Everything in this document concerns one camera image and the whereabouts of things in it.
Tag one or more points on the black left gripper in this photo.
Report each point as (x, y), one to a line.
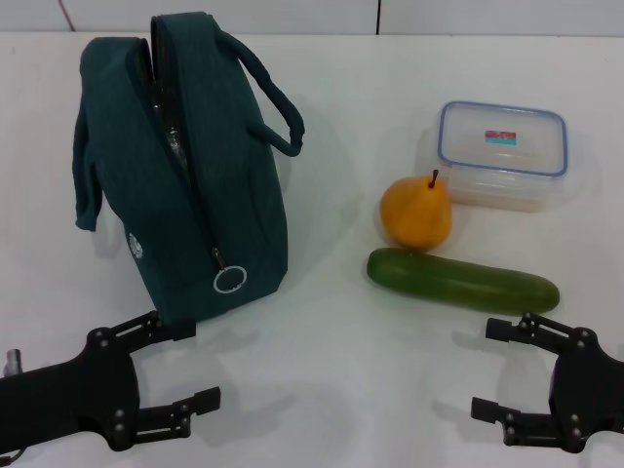
(73, 395)

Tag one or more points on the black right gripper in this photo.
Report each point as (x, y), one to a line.
(590, 390)

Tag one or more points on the green cucumber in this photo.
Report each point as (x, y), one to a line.
(463, 283)

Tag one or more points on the teal insulated lunch bag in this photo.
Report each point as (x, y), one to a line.
(219, 195)

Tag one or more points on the orange pear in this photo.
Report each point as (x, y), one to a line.
(414, 214)

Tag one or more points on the clear blue-rimmed food container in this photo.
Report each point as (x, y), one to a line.
(502, 146)

